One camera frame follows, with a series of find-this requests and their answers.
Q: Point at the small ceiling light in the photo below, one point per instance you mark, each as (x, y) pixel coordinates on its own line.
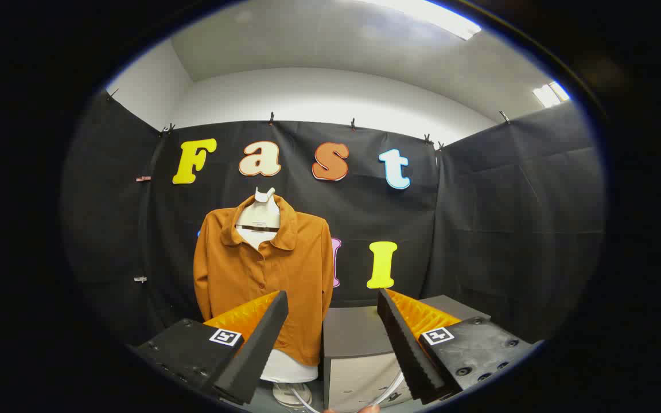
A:
(548, 94)

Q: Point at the row of black cloth clips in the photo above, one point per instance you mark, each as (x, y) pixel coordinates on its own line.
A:
(353, 124)

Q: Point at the grey cabinet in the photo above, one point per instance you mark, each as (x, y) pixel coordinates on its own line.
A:
(353, 338)

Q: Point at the orange button-up shirt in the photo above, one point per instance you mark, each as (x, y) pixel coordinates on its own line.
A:
(284, 275)

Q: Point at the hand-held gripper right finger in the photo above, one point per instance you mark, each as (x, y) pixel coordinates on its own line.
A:
(408, 355)

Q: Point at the black backdrop cloth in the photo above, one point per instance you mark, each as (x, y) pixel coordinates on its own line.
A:
(479, 229)

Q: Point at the white mannequin torso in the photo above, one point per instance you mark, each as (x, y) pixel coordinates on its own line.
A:
(259, 215)

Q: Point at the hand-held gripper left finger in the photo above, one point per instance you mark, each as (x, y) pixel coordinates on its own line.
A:
(256, 355)

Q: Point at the long ceiling light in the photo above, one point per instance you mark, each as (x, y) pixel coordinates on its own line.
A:
(434, 17)

